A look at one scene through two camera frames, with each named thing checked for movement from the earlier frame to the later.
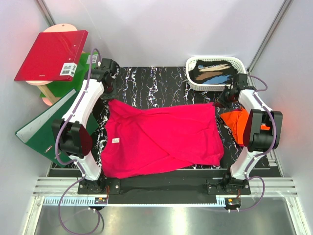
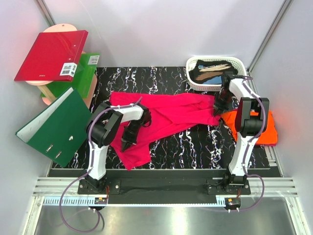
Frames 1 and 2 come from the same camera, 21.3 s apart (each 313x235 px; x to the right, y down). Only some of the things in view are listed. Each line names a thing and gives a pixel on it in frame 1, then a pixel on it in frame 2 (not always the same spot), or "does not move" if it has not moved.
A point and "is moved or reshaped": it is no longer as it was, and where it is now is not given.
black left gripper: [111, 95] -> [130, 140]
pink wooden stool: [49, 98] does not move
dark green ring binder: [38, 133] does not move
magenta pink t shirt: [145, 141] is moved or reshaped
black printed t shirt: [212, 72] does not move
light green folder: [88, 61] does not move
